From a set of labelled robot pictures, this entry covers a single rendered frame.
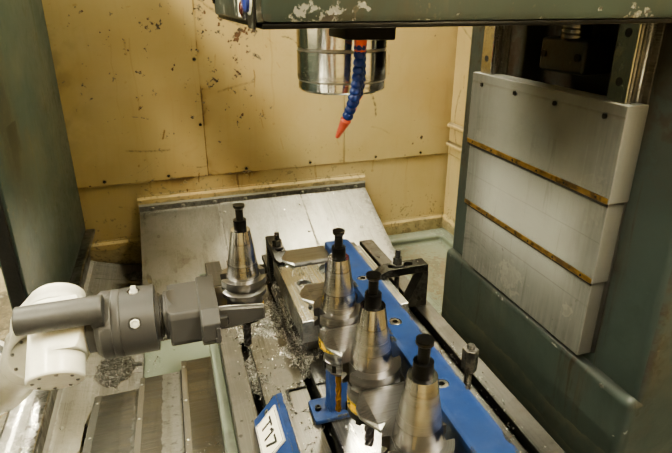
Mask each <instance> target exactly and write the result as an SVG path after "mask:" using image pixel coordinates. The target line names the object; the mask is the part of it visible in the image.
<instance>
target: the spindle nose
mask: <svg viewBox="0 0 672 453"><path fill-rule="evenodd" d="M296 37H297V47H298V49H297V75H298V79H299V88H300V89H301V90H302V91H305V92H308V93H313V94H321V95H349V94H350V92H349V90H350V88H351V82H352V80H353V79H352V74H353V72H352V69H353V67H354V65H353V60H354V59H355V58H354V56H353V54H354V52H355V51H354V40H344V39H340V38H336V37H331V36H329V29H296ZM386 47H387V40H367V48H366V50H367V53H366V58H367V59H366V62H365V63H366V68H365V70H366V75H365V77H366V81H365V82H364V84H365V88H364V89H363V94H371V93H376V92H379V91H381V90H383V89H384V88H385V79H386V68H387V49H386Z"/></svg>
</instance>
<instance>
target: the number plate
mask: <svg viewBox="0 0 672 453"><path fill-rule="evenodd" d="M256 432H257V436H258V441H259V445H260V449H261V453H276V452H277V451H278V450H279V448H280V447H281V446H282V445H283V443H284V442H285V441H286V439H285V436H284V432H283V429H282V426H281V422H280V419H279V415H278V412H277V409H276V405H273V407H272V408H271V409H270V410H269V412H268V413H267V414H266V415H265V417H264V418H263V419H262V420H261V422H260V423H259V424H258V425H257V427H256Z"/></svg>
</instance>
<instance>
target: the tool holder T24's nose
mask: <svg viewBox="0 0 672 453"><path fill-rule="evenodd" d="M322 361H323V367H324V369H326V370H327V371H329V372H330V373H331V374H332V375H334V376H337V377H340V376H342V359H341V358H339V357H337V356H333V355H329V354H327V353H325V352H324V353H323V354H322Z"/></svg>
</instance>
